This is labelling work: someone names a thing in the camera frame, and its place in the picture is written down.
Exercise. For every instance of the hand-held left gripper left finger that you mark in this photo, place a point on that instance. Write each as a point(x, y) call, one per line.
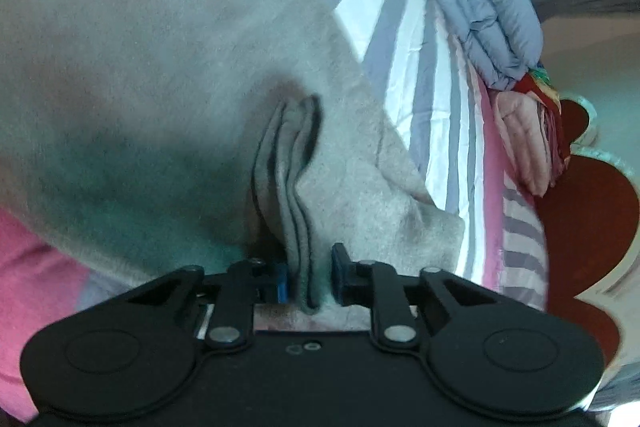
point(281, 283)

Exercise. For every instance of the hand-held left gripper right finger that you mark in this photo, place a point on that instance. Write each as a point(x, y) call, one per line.
point(341, 279)

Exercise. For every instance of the colourful patterned blanket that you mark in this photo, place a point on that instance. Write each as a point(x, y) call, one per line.
point(550, 117)

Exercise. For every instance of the folded light blue duvet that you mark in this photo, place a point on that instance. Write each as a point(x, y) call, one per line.
point(480, 2)

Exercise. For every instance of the red wooden headboard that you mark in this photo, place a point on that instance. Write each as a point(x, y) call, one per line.
point(590, 227)

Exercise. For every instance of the folded pink quilt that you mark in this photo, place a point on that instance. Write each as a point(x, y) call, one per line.
point(522, 137)

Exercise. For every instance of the grey pants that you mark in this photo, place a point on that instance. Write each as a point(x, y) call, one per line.
point(160, 82)

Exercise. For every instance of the striped pink grey bed sheet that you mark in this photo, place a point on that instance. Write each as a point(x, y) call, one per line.
point(400, 72)

